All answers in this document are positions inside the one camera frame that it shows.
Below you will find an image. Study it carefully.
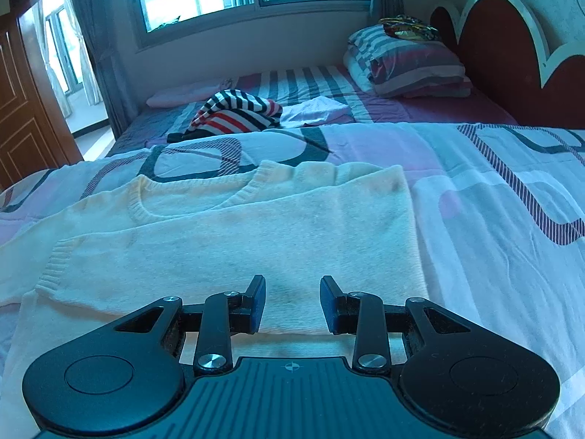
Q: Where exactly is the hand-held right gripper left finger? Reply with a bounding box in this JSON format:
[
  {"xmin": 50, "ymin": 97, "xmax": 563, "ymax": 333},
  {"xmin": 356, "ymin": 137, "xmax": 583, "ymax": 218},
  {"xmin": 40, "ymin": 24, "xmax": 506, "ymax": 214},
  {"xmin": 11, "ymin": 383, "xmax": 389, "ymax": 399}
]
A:
[{"xmin": 112, "ymin": 274, "xmax": 267, "ymax": 376}]

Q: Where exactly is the black white red striped garment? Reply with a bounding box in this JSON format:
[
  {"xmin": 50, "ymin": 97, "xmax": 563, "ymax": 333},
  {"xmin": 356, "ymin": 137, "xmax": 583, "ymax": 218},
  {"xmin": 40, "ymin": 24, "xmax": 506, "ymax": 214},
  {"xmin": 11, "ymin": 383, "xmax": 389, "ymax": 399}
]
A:
[{"xmin": 189, "ymin": 89, "xmax": 284, "ymax": 135}]

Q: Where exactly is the white sheer curtain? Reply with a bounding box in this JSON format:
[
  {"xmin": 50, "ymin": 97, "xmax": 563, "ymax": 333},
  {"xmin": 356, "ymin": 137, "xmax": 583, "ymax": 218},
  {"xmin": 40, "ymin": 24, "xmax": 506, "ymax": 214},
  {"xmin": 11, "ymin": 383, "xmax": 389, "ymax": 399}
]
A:
[{"xmin": 32, "ymin": 0, "xmax": 101, "ymax": 120}]

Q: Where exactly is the colourful patterned cloth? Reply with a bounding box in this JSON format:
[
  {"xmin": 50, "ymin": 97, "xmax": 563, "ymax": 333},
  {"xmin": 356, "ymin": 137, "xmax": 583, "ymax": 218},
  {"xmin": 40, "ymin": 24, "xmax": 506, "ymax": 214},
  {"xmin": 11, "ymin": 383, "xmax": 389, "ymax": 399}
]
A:
[{"xmin": 378, "ymin": 16, "xmax": 442, "ymax": 42}]

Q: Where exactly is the pink pillow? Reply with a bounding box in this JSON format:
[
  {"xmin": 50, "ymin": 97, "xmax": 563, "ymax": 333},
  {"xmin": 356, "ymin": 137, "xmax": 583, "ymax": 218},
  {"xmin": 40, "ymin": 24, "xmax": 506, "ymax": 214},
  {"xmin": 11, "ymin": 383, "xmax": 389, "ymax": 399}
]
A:
[{"xmin": 146, "ymin": 78, "xmax": 238, "ymax": 109}]

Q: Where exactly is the red wooden headboard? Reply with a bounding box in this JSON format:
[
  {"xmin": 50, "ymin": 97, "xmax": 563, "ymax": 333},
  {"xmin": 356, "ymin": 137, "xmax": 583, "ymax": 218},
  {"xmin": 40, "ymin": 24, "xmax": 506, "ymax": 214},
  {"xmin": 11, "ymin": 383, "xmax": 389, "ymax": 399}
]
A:
[{"xmin": 430, "ymin": 0, "xmax": 585, "ymax": 129}]

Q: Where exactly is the long grey curtain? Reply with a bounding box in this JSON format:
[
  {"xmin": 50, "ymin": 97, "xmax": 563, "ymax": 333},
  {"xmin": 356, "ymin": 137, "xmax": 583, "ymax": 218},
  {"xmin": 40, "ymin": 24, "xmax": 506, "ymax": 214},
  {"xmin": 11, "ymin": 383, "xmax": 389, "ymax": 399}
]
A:
[{"xmin": 64, "ymin": 0, "xmax": 140, "ymax": 140}]

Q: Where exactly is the brown wooden door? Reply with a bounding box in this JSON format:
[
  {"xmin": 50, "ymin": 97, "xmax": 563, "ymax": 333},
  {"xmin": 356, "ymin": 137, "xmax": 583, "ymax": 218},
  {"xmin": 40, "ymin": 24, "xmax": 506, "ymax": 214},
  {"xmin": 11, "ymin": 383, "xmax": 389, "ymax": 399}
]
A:
[{"xmin": 0, "ymin": 11, "xmax": 85, "ymax": 190}]

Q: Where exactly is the white folded garment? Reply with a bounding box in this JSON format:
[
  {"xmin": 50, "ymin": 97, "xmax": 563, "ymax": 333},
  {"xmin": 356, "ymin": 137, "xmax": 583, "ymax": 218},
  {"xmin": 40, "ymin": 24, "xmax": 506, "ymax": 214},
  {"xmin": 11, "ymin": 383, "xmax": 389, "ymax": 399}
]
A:
[{"xmin": 280, "ymin": 97, "xmax": 357, "ymax": 128}]

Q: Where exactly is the striped purple bed sheet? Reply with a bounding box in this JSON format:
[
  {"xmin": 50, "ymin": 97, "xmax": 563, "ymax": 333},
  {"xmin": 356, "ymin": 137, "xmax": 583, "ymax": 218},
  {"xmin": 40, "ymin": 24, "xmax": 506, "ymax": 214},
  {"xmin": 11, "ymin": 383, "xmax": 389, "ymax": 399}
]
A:
[{"xmin": 107, "ymin": 64, "xmax": 519, "ymax": 156}]

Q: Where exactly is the cream knit sweater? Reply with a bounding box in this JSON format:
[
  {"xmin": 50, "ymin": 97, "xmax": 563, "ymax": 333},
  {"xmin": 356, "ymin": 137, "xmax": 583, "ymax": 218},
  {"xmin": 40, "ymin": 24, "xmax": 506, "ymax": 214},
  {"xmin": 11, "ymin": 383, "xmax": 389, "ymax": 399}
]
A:
[{"xmin": 0, "ymin": 161, "xmax": 430, "ymax": 439}]

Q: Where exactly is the folded striped quilt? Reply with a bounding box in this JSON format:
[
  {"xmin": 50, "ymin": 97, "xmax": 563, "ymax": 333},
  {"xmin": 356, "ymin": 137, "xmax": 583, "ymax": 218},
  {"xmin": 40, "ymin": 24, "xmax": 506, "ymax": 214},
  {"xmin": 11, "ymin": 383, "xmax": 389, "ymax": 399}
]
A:
[{"xmin": 343, "ymin": 25, "xmax": 473, "ymax": 99}]

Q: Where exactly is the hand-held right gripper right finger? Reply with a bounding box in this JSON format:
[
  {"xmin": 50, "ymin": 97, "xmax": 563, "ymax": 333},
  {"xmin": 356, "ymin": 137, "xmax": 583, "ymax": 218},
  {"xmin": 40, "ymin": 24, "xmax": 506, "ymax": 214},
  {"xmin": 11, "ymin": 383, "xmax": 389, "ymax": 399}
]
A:
[{"xmin": 319, "ymin": 275, "xmax": 473, "ymax": 373}]

